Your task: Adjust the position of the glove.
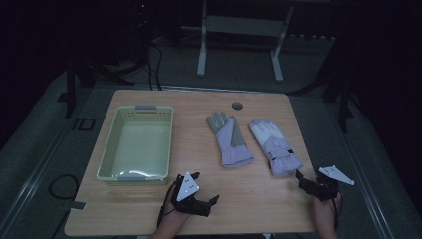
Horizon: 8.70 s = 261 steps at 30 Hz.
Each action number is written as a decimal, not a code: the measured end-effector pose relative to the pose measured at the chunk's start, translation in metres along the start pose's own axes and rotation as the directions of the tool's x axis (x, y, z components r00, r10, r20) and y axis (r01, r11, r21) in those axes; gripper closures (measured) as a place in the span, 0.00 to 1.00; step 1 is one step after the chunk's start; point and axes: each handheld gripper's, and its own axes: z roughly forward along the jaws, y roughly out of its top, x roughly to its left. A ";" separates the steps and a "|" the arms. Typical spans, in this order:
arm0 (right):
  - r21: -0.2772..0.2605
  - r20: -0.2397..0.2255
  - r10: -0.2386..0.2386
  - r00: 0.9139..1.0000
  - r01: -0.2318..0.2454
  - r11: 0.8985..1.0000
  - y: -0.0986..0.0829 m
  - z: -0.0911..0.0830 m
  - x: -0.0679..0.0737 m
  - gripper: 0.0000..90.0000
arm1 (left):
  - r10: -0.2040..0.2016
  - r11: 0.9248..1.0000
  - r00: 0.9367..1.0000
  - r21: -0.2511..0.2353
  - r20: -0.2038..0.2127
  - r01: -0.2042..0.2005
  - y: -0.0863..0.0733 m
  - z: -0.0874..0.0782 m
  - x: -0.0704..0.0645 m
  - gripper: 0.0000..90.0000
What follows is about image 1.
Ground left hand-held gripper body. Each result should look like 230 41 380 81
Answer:
170 171 213 218

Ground lilac glove with grey palm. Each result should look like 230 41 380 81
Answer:
205 112 255 169

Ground black metal stand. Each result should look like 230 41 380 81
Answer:
287 46 357 134
57 58 135 120

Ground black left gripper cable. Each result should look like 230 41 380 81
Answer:
156 182 178 228

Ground pale green plastic basket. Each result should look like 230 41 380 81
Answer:
96 105 174 186

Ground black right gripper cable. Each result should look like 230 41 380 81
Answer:
332 191 345 231

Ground black rectangular floor bracket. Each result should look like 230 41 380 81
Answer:
72 117 97 131

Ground white metal desk frame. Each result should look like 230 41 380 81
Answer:
180 0 333 84

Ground lilac and white glove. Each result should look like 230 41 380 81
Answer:
248 119 304 177

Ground black looped floor cable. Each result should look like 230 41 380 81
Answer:
48 173 81 201

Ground person's left hand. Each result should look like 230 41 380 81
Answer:
161 198 191 228

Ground black hanging cables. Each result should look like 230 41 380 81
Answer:
144 41 164 92

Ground dark equipment with red light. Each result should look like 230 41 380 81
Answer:
130 0 155 69

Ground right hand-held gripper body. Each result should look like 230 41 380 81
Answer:
306 164 355 202

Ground person's right hand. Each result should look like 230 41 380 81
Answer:
311 194 343 231

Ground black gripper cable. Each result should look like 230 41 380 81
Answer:
156 182 178 228
332 191 345 231

